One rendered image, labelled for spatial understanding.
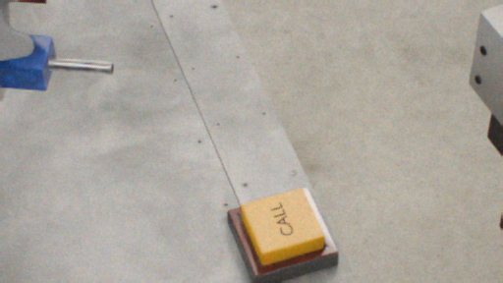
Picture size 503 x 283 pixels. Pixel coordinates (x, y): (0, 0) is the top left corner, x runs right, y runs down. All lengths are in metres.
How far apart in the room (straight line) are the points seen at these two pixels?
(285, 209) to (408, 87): 1.29
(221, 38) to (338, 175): 0.94
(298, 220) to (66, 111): 0.28
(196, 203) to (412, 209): 1.06
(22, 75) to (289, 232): 0.27
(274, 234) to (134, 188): 0.16
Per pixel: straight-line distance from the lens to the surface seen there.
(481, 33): 1.10
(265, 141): 1.23
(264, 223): 1.12
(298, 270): 1.12
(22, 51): 1.08
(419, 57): 2.46
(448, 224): 2.19
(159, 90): 1.28
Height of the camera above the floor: 1.73
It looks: 50 degrees down
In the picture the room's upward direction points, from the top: 1 degrees clockwise
